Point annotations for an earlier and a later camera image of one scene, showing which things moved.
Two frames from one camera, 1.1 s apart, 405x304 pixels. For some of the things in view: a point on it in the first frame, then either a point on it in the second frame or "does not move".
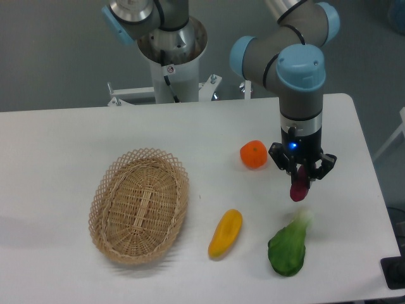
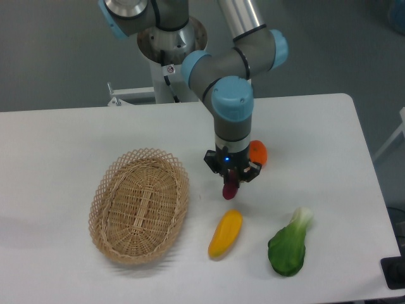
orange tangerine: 254,154 does not move
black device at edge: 393,270 does not move
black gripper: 302,144 → 223,160
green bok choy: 286,247 does not move
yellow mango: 225,233 does not move
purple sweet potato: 299,189 → 231,186
